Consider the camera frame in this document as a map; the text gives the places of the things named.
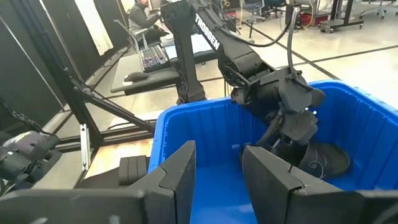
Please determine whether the seated person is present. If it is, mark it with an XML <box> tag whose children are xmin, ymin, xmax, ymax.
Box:
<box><xmin>127</xmin><ymin>0</ymin><xmax>170</xmax><ymax>44</ymax></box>

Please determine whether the black table-level camera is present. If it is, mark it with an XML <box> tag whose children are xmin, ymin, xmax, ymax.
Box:
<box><xmin>0</xmin><ymin>130</ymin><xmax>62</xmax><ymax>195</ymax></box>

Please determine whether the silver frame bracket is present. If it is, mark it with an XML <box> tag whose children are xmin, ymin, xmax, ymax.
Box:
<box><xmin>80</xmin><ymin>123</ymin><xmax>91</xmax><ymax>171</ymax></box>

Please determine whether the backlit keyboard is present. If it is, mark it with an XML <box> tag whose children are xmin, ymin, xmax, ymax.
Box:
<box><xmin>139</xmin><ymin>44</ymin><xmax>170</xmax><ymax>73</ymax></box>

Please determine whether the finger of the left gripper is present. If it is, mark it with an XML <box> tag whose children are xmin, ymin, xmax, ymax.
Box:
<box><xmin>256</xmin><ymin>116</ymin><xmax>282</xmax><ymax>149</ymax></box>

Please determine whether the black computer mouse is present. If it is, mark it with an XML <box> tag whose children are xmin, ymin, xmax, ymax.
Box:
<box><xmin>123</xmin><ymin>71</ymin><xmax>150</xmax><ymax>83</ymax></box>

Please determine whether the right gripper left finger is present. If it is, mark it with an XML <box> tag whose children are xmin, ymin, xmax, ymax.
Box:
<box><xmin>0</xmin><ymin>139</ymin><xmax>197</xmax><ymax>224</ymax></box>

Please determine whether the black metal rig frame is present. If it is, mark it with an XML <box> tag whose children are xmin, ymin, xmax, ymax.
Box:
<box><xmin>11</xmin><ymin>0</ymin><xmax>156</xmax><ymax>189</ymax></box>

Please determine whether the black camera cable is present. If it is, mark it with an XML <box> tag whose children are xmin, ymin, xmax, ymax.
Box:
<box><xmin>0</xmin><ymin>96</ymin><xmax>43</xmax><ymax>134</ymax></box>

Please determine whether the grey desk chair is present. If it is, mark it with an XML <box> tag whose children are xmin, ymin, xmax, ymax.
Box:
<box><xmin>113</xmin><ymin>19</ymin><xmax>150</xmax><ymax>54</ymax></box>

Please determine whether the black desk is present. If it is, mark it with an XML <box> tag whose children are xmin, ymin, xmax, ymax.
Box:
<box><xmin>110</xmin><ymin>32</ymin><xmax>218</xmax><ymax>96</ymax></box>

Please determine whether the white hanging cloth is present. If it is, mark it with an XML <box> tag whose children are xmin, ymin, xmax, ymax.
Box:
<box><xmin>74</xmin><ymin>0</ymin><xmax>114</xmax><ymax>57</ymax></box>

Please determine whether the blue plastic bin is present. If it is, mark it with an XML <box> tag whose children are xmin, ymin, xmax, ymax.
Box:
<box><xmin>148</xmin><ymin>80</ymin><xmax>398</xmax><ymax>224</ymax></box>

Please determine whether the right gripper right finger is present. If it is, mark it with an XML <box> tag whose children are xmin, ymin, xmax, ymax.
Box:
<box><xmin>241</xmin><ymin>145</ymin><xmax>398</xmax><ymax>224</ymax></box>

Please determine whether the black equipment cart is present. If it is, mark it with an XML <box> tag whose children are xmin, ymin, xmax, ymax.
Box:
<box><xmin>318</xmin><ymin>0</ymin><xmax>364</xmax><ymax>34</ymax></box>

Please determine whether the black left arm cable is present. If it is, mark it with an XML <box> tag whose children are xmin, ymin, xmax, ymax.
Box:
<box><xmin>216</xmin><ymin>4</ymin><xmax>302</xmax><ymax>78</ymax></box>

